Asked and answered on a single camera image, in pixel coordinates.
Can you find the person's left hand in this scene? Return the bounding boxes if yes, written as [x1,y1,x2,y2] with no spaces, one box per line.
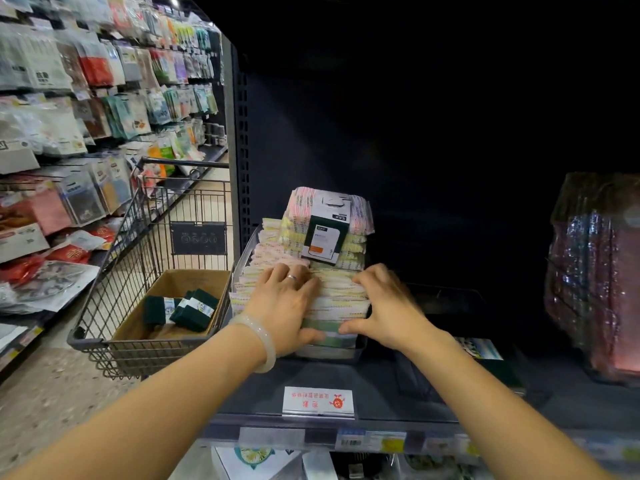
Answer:
[242,263,327,358]

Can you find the person's right hand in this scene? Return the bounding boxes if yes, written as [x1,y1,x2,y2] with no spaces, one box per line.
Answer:
[337,263,437,353]

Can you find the row of pastel cloth packets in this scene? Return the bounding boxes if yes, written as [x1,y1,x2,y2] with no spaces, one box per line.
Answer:
[229,217,372,349]

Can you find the person's right forearm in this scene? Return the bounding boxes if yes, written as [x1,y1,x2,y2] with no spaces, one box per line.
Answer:
[402,331,617,480]

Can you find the person's left forearm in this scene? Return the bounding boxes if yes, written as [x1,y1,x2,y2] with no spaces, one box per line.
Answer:
[0,322,268,480]

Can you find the metal tray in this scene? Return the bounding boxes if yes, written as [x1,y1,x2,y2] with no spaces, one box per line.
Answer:
[229,226,369,364]

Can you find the white jade bangle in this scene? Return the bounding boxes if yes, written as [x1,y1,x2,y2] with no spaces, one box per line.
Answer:
[228,314,277,374]

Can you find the white and red shelf label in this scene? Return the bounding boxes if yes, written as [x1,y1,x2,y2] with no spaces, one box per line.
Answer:
[282,386,355,420]

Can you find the dark store shelf board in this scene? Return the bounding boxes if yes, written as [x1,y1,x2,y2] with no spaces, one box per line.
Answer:
[199,282,640,466]

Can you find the clear price tag holder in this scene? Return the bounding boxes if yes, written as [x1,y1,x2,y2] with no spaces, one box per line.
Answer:
[238,427,306,449]

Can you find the yellow and blue price tag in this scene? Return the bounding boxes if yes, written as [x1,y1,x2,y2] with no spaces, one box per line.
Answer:
[334,428,407,454]

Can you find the dark green cloth pack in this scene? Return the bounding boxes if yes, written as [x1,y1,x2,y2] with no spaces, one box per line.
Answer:
[143,295,182,327]
[169,288,220,333]

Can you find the stack of striped cloth packs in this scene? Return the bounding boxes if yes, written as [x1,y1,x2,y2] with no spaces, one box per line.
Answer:
[278,187,376,271]

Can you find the flat printed packet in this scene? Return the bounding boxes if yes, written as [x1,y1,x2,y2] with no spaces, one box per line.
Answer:
[454,337,504,361]

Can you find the white box with green print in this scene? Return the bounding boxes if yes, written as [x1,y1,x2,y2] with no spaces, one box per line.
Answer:
[214,446,303,480]

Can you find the dark cart sign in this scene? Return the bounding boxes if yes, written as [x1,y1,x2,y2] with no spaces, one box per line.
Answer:
[169,222,229,257]

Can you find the brown cardboard box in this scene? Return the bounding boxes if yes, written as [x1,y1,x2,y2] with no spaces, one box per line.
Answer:
[110,268,232,346]

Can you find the dark perforated shelf upright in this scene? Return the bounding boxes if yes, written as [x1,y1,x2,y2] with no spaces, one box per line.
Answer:
[222,34,252,273]

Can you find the pink plastic wrapped bundle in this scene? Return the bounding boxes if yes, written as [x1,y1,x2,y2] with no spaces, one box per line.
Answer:
[543,171,640,386]

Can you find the wire shopping cart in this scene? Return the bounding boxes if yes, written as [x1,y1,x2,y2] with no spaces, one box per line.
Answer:
[67,157,235,380]

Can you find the wall of hanging packaged goods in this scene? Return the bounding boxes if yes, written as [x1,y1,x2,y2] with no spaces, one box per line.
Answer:
[0,0,229,368]

